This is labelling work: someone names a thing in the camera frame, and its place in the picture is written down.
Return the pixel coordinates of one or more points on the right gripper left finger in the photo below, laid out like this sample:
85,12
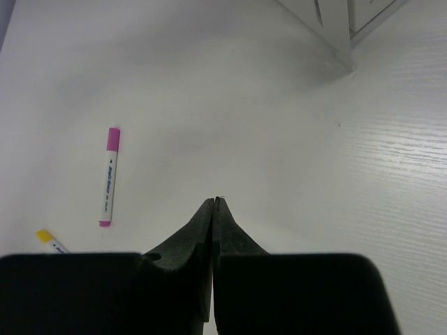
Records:
176,275

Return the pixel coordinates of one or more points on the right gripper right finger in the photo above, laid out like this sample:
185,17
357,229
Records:
234,279

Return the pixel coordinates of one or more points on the yellow-capped white marker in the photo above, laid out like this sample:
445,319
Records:
46,238

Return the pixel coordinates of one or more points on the white two-compartment organizer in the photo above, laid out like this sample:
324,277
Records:
342,24

